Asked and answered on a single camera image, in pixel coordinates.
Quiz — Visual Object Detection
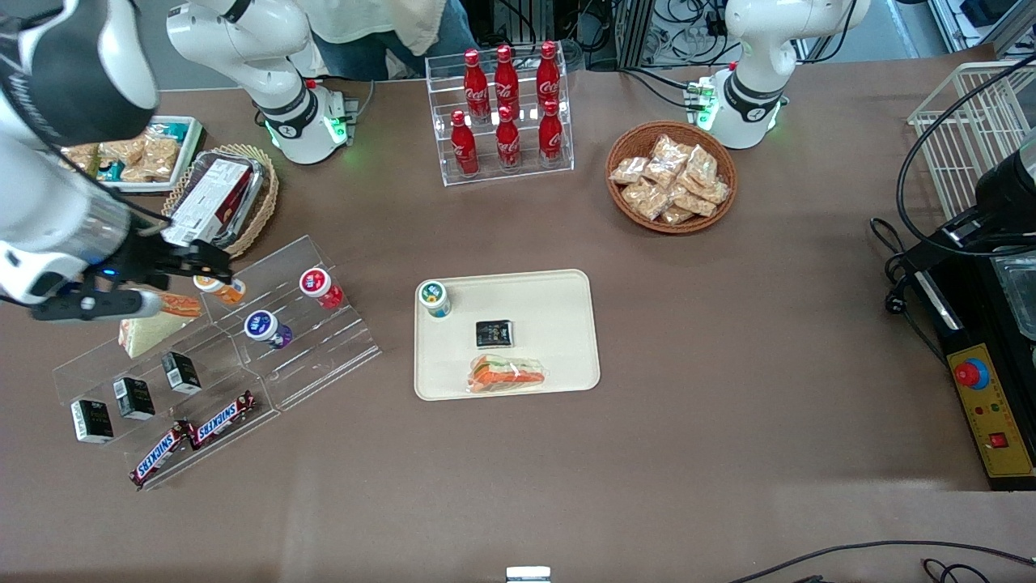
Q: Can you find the person in jeans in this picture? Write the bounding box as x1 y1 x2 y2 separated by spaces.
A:
298 0 486 82

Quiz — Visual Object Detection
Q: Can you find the wrapped triangle sandwich pale bread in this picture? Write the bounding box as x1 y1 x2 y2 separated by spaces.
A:
118 291 202 360

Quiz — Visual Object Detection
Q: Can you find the coiled thin black cable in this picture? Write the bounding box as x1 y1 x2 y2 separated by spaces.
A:
921 557 993 583

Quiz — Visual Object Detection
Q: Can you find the round brown wicker basket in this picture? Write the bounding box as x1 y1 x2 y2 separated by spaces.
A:
605 121 738 235

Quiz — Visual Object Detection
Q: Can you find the clear acrylic tiered stand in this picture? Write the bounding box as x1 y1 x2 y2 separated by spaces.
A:
51 235 383 492

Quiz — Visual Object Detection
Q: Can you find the black machine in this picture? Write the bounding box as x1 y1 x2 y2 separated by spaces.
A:
898 130 1036 492

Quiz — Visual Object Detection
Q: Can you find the beige plastic serving tray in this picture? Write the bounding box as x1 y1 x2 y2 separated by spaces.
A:
414 269 602 402

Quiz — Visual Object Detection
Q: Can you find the Snickers chocolate bar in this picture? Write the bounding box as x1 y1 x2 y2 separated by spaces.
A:
129 419 195 488
188 390 257 450

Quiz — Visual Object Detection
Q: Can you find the red and white box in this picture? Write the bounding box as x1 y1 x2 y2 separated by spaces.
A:
160 156 253 248

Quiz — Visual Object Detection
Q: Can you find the red lid gum bottle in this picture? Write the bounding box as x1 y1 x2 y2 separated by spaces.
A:
299 268 345 310

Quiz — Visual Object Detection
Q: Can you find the orange lid gum bottle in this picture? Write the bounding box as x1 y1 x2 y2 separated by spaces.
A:
193 274 247 306

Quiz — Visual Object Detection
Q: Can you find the black power cable with plug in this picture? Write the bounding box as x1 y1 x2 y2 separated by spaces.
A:
870 217 946 361

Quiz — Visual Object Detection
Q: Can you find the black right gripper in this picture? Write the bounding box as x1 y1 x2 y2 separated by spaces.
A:
101 231 234 291

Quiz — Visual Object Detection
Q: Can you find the dark clear plastic container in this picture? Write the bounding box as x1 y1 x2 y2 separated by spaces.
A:
172 149 269 253

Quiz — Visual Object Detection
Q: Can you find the wrapped sandwich orange filling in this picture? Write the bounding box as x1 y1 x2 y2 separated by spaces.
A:
467 354 547 395

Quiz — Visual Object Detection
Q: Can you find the yellow control panel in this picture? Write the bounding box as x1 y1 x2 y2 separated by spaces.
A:
945 343 1036 480

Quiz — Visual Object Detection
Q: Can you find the long thin black cable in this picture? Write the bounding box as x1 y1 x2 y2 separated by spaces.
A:
728 540 1036 583

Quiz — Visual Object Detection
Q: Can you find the white rectangular snack tray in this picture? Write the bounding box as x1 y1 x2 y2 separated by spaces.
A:
61 115 205 195

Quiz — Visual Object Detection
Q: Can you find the thick black machine cable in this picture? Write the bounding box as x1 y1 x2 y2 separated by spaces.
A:
895 53 1036 258

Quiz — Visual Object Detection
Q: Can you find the small black carton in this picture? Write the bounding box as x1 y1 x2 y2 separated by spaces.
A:
160 351 202 396
113 377 156 421
71 398 115 445

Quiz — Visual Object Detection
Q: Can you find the green lid gum bottle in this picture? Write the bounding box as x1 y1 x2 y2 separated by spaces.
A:
418 280 452 319

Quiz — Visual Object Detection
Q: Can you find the red Coca-Cola bottle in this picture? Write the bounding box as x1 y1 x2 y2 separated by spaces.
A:
536 41 562 114
538 100 565 165
495 45 521 122
463 49 491 125
450 110 480 177
495 106 523 171

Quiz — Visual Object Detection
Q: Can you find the white wire basket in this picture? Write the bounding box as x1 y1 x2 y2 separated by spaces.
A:
906 61 1036 223

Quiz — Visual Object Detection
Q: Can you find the clear acrylic bottle rack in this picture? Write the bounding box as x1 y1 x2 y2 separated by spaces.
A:
425 42 575 188

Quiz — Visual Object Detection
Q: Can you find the red emergency stop button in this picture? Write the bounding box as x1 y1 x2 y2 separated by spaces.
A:
953 356 990 391

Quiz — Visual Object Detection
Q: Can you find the oval wicker basket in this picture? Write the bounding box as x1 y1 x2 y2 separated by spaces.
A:
158 143 280 264

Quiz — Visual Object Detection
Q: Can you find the purple lid gum bottle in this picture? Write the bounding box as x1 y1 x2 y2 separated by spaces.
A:
244 309 295 350

